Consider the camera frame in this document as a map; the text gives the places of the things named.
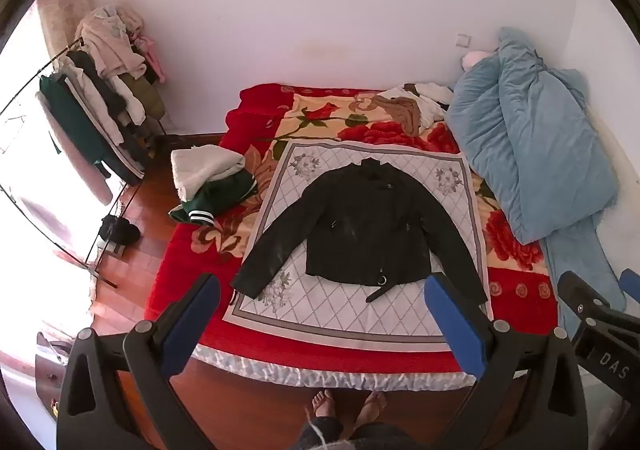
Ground beige fleece garment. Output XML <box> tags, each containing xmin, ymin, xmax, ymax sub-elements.
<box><xmin>75</xmin><ymin>5</ymin><xmax>148</xmax><ymax>79</ymax></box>

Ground white diamond-pattern cloth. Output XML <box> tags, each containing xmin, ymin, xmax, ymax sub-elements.
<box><xmin>222</xmin><ymin>139</ymin><xmax>493</xmax><ymax>353</ymax></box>

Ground red floral blanket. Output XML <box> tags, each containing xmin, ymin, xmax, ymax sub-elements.
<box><xmin>157</xmin><ymin>82</ymin><xmax>558</xmax><ymax>392</ymax></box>

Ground crumpled white garment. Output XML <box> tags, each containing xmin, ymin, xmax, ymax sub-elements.
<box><xmin>377</xmin><ymin>84</ymin><xmax>454</xmax><ymax>127</ymax></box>

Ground green jacket with striped cuffs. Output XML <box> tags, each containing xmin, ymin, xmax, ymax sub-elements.
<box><xmin>168</xmin><ymin>171</ymin><xmax>259</xmax><ymax>227</ymax></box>

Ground pink plush toy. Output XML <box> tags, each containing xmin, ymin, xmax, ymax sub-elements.
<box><xmin>132</xmin><ymin>35</ymin><xmax>167</xmax><ymax>85</ymax></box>

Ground black shoes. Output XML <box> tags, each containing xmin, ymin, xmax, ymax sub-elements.
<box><xmin>98</xmin><ymin>215</ymin><xmax>141</xmax><ymax>246</ymax></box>

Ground pale pink pillow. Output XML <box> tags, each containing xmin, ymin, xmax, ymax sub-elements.
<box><xmin>461</xmin><ymin>50</ymin><xmax>497</xmax><ymax>72</ymax></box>

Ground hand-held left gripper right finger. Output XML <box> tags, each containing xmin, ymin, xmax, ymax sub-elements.
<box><xmin>424</xmin><ymin>273</ymin><xmax>591</xmax><ymax>450</ymax></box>

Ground black metal clothes rack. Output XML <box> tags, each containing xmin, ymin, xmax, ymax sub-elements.
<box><xmin>0</xmin><ymin>35</ymin><xmax>167</xmax><ymax>289</ymax></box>

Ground person's foot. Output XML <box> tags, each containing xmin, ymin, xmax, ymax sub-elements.
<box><xmin>353</xmin><ymin>390</ymin><xmax>389</xmax><ymax>437</ymax></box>
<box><xmin>311</xmin><ymin>390</ymin><xmax>335</xmax><ymax>424</ymax></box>

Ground pink curtain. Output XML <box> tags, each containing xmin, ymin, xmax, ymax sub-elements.
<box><xmin>36</xmin><ymin>0</ymin><xmax>87</xmax><ymax>62</ymax></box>

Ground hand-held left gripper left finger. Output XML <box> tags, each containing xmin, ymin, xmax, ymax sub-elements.
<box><xmin>56</xmin><ymin>274</ymin><xmax>221</xmax><ymax>450</ymax></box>

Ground light blue duvet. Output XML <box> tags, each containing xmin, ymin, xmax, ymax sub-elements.
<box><xmin>445</xmin><ymin>26</ymin><xmax>628</xmax><ymax>331</ymax></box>

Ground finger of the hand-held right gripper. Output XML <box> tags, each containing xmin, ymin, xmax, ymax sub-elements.
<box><xmin>557</xmin><ymin>270</ymin><xmax>612</xmax><ymax>326</ymax></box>
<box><xmin>619</xmin><ymin>268</ymin><xmax>640</xmax><ymax>304</ymax></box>

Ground person's right foot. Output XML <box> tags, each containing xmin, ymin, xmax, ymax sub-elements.
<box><xmin>353</xmin><ymin>390</ymin><xmax>389</xmax><ymax>437</ymax></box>

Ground person's left foot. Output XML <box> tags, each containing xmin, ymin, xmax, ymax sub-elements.
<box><xmin>311</xmin><ymin>390</ymin><xmax>335</xmax><ymax>424</ymax></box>

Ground dark green hanging garment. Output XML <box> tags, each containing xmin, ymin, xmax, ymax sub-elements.
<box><xmin>39</xmin><ymin>75</ymin><xmax>117</xmax><ymax>177</ymax></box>

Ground folded white garment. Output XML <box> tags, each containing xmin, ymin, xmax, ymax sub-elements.
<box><xmin>171</xmin><ymin>145</ymin><xmax>247</xmax><ymax>201</ymax></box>

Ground brown garment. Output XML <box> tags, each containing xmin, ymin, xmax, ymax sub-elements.
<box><xmin>352</xmin><ymin>95</ymin><xmax>426</xmax><ymax>137</ymax></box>

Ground black jacket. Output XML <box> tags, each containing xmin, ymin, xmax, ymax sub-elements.
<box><xmin>231</xmin><ymin>157</ymin><xmax>490</xmax><ymax>305</ymax></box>

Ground person's legs in grey pants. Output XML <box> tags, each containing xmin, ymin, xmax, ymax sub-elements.
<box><xmin>295</xmin><ymin>414</ymin><xmax>417</xmax><ymax>450</ymax></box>

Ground white hanging garment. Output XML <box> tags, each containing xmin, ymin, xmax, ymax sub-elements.
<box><xmin>59</xmin><ymin>55</ymin><xmax>147</xmax><ymax>143</ymax></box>

